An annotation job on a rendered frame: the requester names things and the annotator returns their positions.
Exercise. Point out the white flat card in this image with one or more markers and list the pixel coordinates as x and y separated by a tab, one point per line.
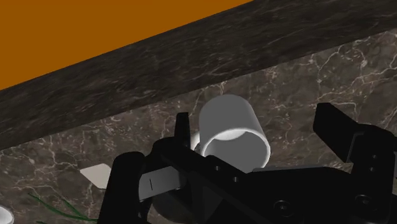
97	175

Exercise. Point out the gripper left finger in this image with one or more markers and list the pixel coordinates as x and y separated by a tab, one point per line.
198	164

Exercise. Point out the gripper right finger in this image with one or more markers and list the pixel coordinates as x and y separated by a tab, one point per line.
369	155

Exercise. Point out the white mug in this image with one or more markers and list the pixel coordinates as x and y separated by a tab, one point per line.
231	124

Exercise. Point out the small white cup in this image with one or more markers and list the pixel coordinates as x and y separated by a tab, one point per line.
4	216

